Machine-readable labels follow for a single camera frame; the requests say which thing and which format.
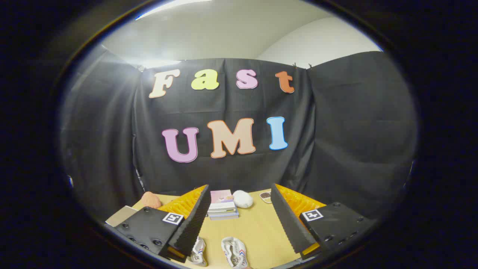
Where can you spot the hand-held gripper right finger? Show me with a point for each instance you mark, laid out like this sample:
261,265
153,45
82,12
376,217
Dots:
285,220

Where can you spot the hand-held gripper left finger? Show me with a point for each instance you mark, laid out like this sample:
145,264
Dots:
194,220

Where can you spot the white sneaker shoe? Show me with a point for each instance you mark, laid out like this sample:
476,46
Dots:
198,252
234,253

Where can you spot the beige storage box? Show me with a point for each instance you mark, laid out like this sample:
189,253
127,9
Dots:
121,216

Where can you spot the grey blue book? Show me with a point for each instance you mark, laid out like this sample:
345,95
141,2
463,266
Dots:
224,216

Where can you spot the small colour palette card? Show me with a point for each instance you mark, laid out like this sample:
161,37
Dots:
265,196

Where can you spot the pink cover book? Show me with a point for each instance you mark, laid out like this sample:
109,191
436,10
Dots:
220,196

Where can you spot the white fuzzy ball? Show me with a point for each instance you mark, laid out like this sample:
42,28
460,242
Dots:
242,199

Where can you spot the orange fuzzy ball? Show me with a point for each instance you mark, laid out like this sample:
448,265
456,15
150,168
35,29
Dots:
150,200

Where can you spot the black backdrop cloth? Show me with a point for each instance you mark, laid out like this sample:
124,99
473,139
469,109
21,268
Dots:
336,130

